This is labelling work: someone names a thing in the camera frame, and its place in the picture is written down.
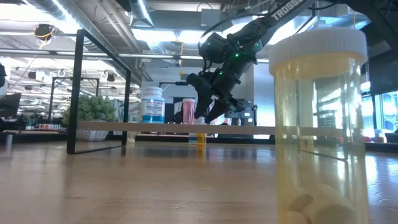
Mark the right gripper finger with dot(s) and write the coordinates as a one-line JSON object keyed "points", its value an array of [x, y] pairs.
{"points": [[203, 104], [217, 110]]}

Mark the red pill bottle white cap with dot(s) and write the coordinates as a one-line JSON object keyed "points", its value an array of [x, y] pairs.
{"points": [[188, 112]]}

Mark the orange pill bottle white cap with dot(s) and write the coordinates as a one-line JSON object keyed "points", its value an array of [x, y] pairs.
{"points": [[201, 139]]}

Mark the white medicine bottle blue label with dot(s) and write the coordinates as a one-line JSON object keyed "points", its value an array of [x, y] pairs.
{"points": [[152, 105], [200, 120]]}

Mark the small white cap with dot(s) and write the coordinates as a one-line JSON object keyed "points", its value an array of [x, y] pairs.
{"points": [[317, 40]]}

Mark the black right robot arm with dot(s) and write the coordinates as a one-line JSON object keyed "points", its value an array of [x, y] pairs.
{"points": [[280, 15]]}

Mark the green potted succulent plant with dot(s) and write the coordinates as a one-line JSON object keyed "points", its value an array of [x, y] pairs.
{"points": [[93, 109]]}

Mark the dark computer monitor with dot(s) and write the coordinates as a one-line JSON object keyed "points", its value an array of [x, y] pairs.
{"points": [[9, 104]]}

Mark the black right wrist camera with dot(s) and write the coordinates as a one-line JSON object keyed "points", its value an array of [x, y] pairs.
{"points": [[196, 82]]}

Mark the black metal rack frame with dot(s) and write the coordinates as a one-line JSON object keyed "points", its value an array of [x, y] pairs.
{"points": [[50, 99]]}

